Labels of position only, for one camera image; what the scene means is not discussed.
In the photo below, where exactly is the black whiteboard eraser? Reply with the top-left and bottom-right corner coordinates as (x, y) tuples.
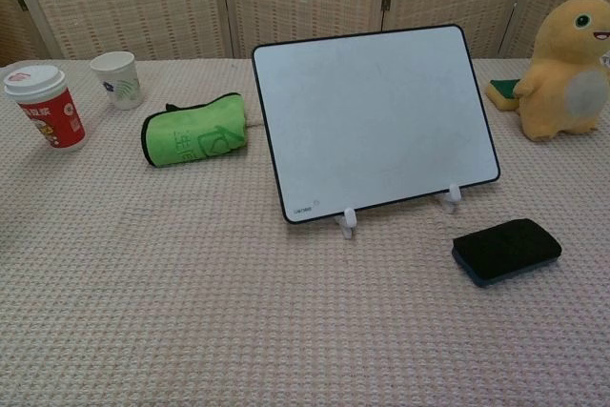
(451, 217), (563, 289)

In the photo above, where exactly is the white plastic board stand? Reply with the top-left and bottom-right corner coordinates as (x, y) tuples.
(335, 182), (463, 240)

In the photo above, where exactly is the folded green microfiber towel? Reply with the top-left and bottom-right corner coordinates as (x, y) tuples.
(141, 92), (249, 170)

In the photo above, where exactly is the beige waffle tablecloth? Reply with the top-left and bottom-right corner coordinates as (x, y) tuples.
(0, 56), (610, 407)

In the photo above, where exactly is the white paper cup green print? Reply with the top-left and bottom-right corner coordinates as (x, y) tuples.
(89, 51), (142, 111)

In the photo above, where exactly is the yellow green scrubbing sponge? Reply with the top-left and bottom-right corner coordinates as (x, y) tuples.
(485, 76), (524, 113)

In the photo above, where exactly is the red paper cup white lid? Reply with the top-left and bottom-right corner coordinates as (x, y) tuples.
(3, 63), (88, 151)

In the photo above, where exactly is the yellow plush dinosaur toy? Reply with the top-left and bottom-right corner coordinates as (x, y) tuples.
(513, 0), (610, 142)

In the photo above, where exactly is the white board tablet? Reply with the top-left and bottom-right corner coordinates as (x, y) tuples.
(251, 23), (501, 225)

